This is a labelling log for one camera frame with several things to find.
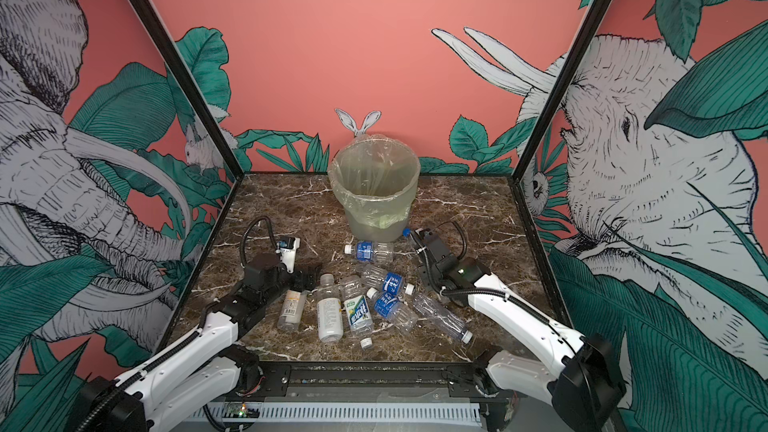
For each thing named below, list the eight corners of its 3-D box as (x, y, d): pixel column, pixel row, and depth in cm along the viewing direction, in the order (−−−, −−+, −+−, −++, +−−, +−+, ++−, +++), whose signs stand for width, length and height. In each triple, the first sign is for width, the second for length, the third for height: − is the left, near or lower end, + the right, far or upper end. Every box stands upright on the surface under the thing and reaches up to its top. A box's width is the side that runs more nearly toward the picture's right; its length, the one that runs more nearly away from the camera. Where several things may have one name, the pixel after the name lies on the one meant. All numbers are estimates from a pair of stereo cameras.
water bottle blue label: (360, 286, 92) (359, 278, 87) (367, 271, 95) (366, 263, 91) (409, 304, 88) (410, 296, 84) (414, 288, 92) (416, 280, 87)
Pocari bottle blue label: (345, 262, 97) (343, 254, 93) (347, 247, 100) (345, 240, 96) (394, 262, 97) (394, 255, 93) (394, 248, 100) (394, 240, 96)
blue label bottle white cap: (363, 306, 89) (362, 298, 84) (374, 290, 92) (374, 282, 87) (409, 337, 83) (410, 331, 78) (419, 319, 86) (421, 312, 81)
